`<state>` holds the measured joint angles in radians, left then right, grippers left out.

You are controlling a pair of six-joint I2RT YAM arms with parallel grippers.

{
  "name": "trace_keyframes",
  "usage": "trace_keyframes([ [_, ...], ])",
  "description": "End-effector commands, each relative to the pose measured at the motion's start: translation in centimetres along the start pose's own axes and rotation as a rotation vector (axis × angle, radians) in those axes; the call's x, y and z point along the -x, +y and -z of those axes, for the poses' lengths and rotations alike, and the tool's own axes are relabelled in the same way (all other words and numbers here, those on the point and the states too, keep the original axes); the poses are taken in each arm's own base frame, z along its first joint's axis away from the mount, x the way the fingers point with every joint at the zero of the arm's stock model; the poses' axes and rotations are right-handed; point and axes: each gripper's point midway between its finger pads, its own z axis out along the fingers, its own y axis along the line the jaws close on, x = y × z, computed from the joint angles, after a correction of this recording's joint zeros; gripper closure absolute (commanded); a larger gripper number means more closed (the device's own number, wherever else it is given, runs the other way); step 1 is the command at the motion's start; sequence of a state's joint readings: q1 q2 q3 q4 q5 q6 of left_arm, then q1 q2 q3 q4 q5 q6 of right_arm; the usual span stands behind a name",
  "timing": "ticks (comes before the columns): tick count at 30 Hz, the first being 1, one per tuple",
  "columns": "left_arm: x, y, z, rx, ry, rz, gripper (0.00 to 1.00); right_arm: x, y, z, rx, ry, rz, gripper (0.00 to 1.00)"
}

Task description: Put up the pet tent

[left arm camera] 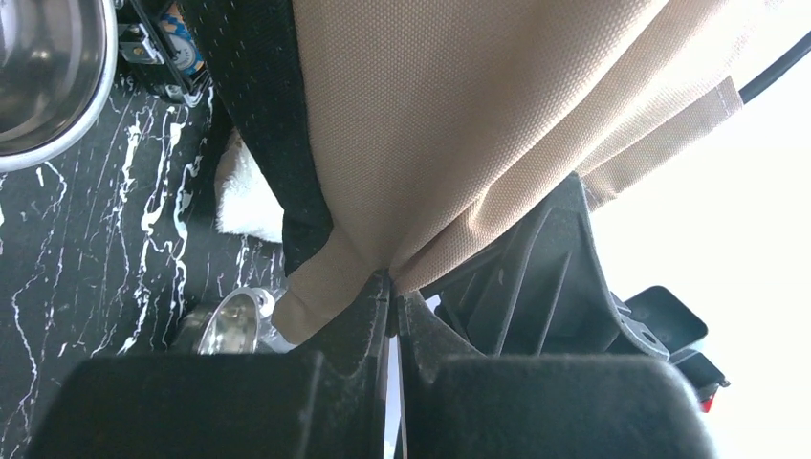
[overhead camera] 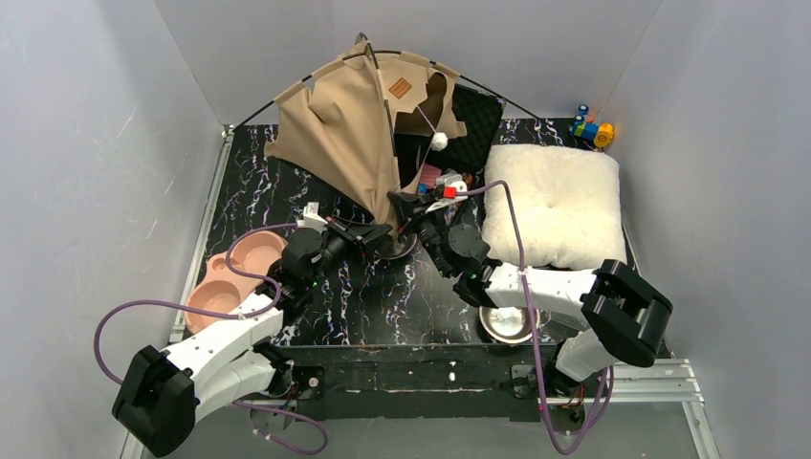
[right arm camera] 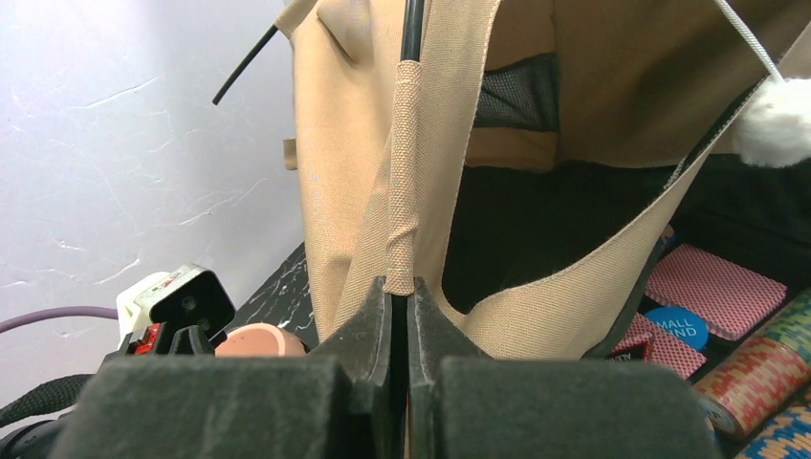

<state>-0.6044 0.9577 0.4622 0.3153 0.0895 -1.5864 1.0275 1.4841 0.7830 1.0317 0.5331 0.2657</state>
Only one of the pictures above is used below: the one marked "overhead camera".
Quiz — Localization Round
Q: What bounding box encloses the tan fabric pet tent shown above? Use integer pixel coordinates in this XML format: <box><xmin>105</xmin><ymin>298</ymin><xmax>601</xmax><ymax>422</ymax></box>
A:
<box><xmin>265</xmin><ymin>52</ymin><xmax>467</xmax><ymax>224</ymax></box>

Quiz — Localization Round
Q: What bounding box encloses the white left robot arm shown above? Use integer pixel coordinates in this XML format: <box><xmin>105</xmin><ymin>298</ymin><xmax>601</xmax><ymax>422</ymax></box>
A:
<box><xmin>97</xmin><ymin>217</ymin><xmax>392</xmax><ymax>458</ymax></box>

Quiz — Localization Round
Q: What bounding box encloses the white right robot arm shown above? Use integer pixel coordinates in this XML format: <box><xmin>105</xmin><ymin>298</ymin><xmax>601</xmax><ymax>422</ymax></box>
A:
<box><xmin>388</xmin><ymin>186</ymin><xmax>673</xmax><ymax>385</ymax></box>

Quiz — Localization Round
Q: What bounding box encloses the steel pet bowl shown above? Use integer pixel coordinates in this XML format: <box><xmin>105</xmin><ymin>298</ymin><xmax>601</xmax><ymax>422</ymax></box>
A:
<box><xmin>374</xmin><ymin>233</ymin><xmax>418</xmax><ymax>260</ymax></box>
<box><xmin>478</xmin><ymin>307</ymin><xmax>541</xmax><ymax>345</ymax></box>

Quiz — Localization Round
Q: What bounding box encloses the white pompom toy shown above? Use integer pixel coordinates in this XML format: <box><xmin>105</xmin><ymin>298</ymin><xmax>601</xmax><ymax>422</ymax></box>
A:
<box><xmin>429</xmin><ymin>131</ymin><xmax>449</xmax><ymax>151</ymax></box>

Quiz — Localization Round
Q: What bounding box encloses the pink double bowl holder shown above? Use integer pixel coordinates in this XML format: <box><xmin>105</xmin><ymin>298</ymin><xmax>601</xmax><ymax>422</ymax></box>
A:
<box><xmin>186</xmin><ymin>230</ymin><xmax>287</xmax><ymax>314</ymax></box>

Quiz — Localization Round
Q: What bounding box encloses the black poker chip case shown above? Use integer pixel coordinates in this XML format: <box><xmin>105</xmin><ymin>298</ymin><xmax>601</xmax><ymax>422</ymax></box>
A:
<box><xmin>394</xmin><ymin>85</ymin><xmax>504</xmax><ymax>188</ymax></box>

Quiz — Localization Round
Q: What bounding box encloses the white fluffy cushion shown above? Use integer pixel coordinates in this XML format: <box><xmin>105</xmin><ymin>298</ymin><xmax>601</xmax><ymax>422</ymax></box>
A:
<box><xmin>482</xmin><ymin>144</ymin><xmax>627</xmax><ymax>271</ymax></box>

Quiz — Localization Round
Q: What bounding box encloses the colourful toy train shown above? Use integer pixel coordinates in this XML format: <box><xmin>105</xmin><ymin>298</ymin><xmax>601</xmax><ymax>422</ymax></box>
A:
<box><xmin>569</xmin><ymin>104</ymin><xmax>615</xmax><ymax>148</ymax></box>

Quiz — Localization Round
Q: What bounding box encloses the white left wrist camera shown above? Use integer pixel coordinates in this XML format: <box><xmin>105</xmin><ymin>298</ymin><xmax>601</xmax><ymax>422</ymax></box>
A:
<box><xmin>296</xmin><ymin>202</ymin><xmax>328</xmax><ymax>233</ymax></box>

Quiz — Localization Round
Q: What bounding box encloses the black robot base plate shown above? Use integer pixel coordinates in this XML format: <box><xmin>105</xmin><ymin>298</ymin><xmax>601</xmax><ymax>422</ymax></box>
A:
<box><xmin>252</xmin><ymin>344</ymin><xmax>572</xmax><ymax>423</ymax></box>

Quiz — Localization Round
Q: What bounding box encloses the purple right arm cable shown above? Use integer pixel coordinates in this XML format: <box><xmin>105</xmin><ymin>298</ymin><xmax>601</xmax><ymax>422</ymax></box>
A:
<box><xmin>443</xmin><ymin>180</ymin><xmax>616</xmax><ymax>456</ymax></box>

